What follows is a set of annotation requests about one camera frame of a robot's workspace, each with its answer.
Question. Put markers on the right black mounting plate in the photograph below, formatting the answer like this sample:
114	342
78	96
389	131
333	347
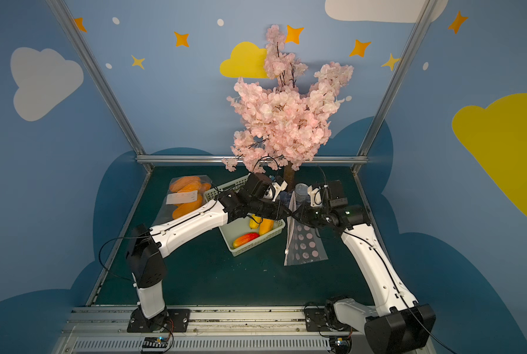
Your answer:
339	319

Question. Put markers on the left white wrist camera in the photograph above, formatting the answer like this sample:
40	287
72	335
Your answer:
276	187

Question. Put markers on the small circuit board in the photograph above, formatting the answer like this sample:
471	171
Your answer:
156	344

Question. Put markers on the red orange mango front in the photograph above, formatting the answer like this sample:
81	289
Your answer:
244	239

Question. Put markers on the orange yellow mango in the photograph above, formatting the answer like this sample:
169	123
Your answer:
266	225

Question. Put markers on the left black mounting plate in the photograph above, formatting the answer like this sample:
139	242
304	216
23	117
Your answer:
174	320

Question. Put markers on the white perforated plastic basket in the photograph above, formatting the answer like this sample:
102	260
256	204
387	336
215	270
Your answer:
239	235

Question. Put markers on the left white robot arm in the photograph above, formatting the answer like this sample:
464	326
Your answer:
148	247

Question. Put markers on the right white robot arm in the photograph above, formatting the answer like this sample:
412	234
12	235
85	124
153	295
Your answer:
396	322

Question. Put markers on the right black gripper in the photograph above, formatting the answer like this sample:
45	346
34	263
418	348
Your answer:
307	217

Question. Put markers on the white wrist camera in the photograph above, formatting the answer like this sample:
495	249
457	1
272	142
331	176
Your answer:
315	197
276	187

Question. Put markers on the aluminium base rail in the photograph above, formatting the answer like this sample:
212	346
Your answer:
211	329

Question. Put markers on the clear pink-dotted zip bag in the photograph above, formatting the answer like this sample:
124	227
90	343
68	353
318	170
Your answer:
303	242

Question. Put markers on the black mounting plate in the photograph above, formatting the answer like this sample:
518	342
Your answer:
174	320
339	319

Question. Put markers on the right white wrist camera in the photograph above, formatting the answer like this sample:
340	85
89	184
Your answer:
315	197

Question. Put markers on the pink cherry blossom tree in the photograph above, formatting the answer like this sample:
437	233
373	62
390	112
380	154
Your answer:
284	128

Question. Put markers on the clear blue-zip bag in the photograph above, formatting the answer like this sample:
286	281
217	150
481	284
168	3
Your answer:
172	200

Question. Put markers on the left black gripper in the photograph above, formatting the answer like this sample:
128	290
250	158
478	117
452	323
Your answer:
274	210

